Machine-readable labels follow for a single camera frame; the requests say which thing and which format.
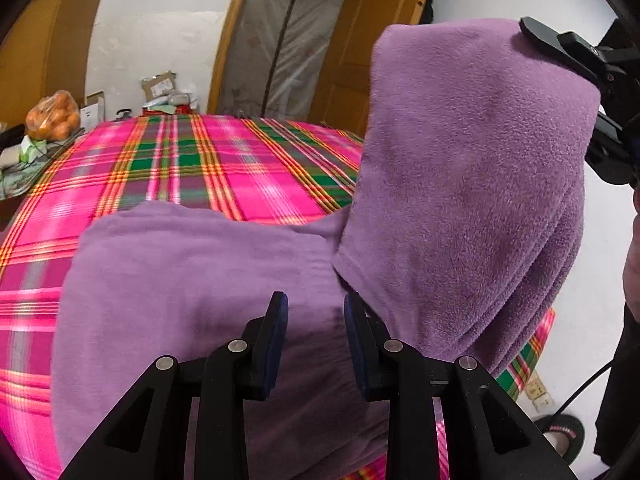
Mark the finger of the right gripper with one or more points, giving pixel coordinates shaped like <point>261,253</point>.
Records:
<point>566,48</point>

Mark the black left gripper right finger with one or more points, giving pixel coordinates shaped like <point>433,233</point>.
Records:
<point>439,412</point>

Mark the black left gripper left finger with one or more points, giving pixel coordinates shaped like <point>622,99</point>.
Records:
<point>188,412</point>

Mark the purple fleece garment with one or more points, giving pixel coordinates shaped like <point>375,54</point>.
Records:
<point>466,219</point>

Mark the folding side table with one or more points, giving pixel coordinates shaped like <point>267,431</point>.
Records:
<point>17,180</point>

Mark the black slipper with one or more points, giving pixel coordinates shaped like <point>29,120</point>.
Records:
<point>566,433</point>

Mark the wooden door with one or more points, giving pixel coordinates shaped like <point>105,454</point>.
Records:
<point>342,95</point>

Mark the pink plaid bed sheet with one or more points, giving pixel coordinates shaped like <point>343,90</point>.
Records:
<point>249,169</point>

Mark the plastic covered doorway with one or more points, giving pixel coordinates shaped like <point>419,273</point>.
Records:
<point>269,57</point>

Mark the white carton box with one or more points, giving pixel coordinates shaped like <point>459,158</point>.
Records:
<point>92,113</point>

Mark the bag of oranges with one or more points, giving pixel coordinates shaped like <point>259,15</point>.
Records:
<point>54,118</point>

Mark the cardboard box with label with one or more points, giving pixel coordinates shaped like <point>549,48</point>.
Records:
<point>159,85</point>

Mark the wooden wardrobe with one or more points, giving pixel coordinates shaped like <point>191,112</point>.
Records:
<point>46,50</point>

